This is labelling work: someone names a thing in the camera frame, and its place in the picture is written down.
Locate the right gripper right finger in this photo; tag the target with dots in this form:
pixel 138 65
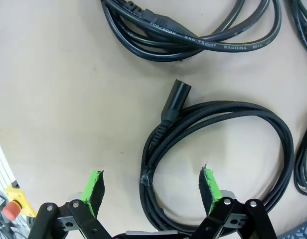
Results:
pixel 210 189

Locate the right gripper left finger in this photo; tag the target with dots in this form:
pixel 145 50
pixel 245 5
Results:
pixel 92 189

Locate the yellow emergency stop button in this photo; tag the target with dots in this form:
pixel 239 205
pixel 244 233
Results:
pixel 21 199

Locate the blue-grey plastic basket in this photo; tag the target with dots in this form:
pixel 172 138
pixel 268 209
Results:
pixel 300 231

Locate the white ribbed rail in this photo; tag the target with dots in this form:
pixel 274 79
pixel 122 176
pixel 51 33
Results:
pixel 4 161

